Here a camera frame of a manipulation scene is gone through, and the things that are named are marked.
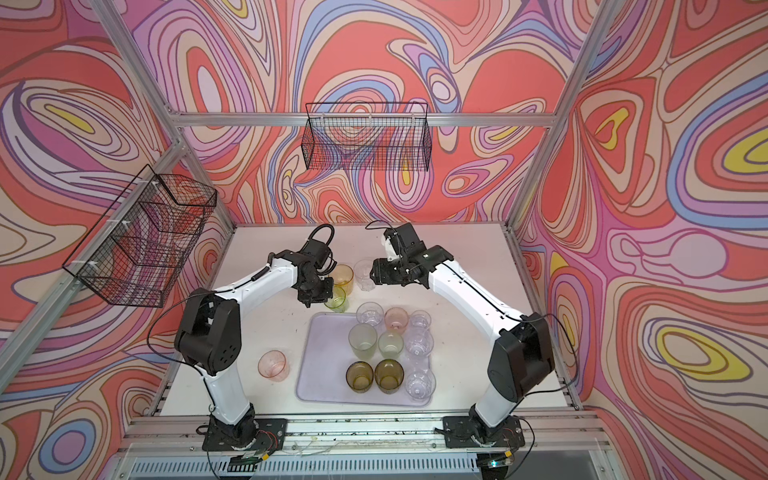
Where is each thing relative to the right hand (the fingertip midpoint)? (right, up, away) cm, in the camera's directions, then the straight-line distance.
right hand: (381, 282), depth 82 cm
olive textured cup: (-6, -25, -2) cm, 26 cm away
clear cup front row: (-4, -11, +9) cm, 15 cm away
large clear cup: (+11, -29, -1) cm, 31 cm away
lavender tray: (-17, -23, +4) cm, 29 cm away
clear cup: (+11, -18, +6) cm, 22 cm away
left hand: (-15, -6, +10) cm, 20 cm away
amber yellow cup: (-13, +1, +15) cm, 20 cm away
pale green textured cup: (+3, -19, +4) cm, 19 cm away
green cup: (-15, -8, +14) cm, 22 cm away
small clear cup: (+11, -12, +5) cm, 17 cm away
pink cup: (-31, -24, +2) cm, 39 cm away
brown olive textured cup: (+2, -25, -2) cm, 25 cm away
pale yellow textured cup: (-6, -18, +8) cm, 21 cm away
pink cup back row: (+4, -12, +9) cm, 16 cm away
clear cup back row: (-7, 0, +19) cm, 20 cm away
